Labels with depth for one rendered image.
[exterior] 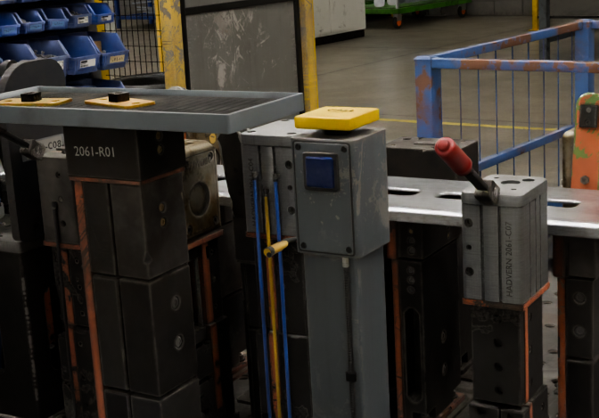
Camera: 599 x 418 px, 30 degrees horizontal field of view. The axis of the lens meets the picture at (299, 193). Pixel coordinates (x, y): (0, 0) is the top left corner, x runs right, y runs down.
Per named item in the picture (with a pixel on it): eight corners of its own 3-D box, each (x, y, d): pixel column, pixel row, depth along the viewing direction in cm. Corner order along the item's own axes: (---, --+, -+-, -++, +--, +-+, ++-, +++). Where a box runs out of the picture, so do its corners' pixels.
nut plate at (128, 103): (157, 103, 117) (156, 93, 116) (127, 109, 114) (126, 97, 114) (111, 98, 123) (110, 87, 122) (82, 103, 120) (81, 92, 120)
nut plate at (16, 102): (74, 101, 123) (73, 89, 123) (55, 106, 119) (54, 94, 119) (9, 101, 126) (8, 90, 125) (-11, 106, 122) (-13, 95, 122)
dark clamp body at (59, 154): (166, 413, 153) (142, 137, 144) (102, 454, 142) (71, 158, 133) (106, 400, 158) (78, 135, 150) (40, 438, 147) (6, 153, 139)
